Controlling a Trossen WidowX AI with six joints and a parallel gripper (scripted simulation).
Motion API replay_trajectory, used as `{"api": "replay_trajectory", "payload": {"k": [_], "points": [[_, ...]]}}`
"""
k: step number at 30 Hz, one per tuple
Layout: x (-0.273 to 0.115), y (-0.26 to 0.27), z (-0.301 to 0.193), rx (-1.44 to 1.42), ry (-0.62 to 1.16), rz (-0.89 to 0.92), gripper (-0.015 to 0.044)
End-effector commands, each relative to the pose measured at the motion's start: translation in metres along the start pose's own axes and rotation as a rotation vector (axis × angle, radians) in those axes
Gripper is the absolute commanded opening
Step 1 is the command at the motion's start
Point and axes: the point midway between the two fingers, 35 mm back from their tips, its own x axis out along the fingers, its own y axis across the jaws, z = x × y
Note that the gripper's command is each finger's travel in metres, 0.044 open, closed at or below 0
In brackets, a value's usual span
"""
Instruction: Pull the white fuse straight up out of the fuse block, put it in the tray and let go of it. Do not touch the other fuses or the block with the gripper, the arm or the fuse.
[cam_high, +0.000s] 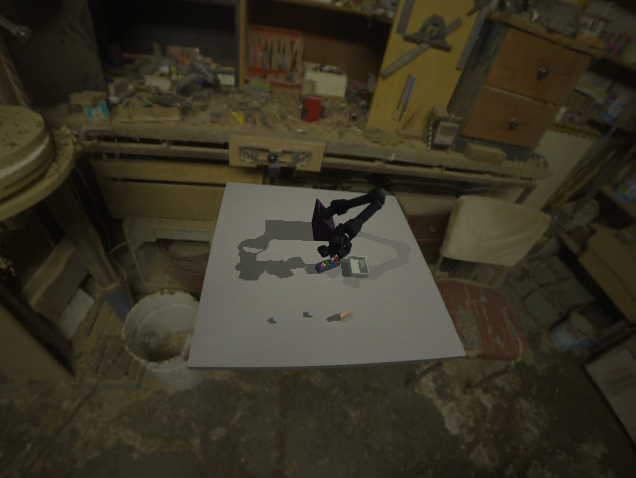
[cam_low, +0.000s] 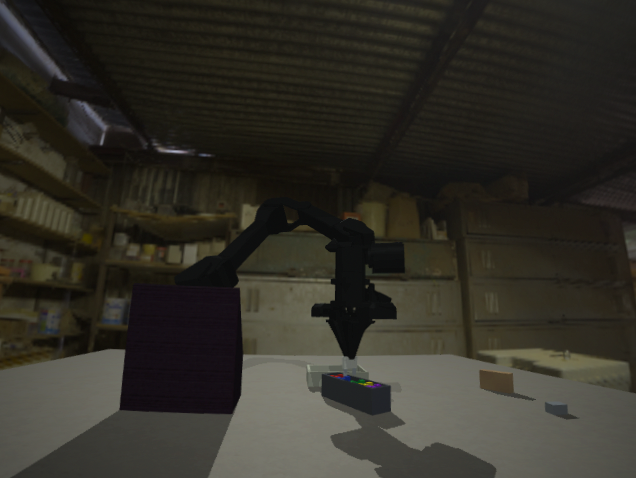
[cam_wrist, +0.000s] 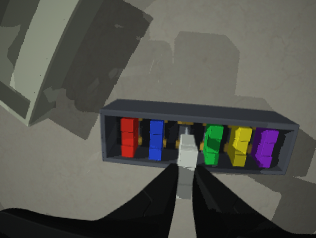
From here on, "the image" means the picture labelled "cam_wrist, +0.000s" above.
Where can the green fuse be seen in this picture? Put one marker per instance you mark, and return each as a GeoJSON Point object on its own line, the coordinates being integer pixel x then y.
{"type": "Point", "coordinates": [211, 144]}

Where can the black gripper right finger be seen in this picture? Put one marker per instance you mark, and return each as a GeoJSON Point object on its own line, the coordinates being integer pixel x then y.
{"type": "Point", "coordinates": [219, 213]}

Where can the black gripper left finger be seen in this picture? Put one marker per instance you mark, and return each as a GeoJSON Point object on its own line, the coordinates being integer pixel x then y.
{"type": "Point", "coordinates": [147, 215]}

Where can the blue fuse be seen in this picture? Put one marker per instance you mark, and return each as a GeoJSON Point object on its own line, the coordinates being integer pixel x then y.
{"type": "Point", "coordinates": [156, 139]}

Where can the dark grey fuse block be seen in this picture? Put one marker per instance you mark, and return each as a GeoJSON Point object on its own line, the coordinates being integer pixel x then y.
{"type": "Point", "coordinates": [253, 141]}

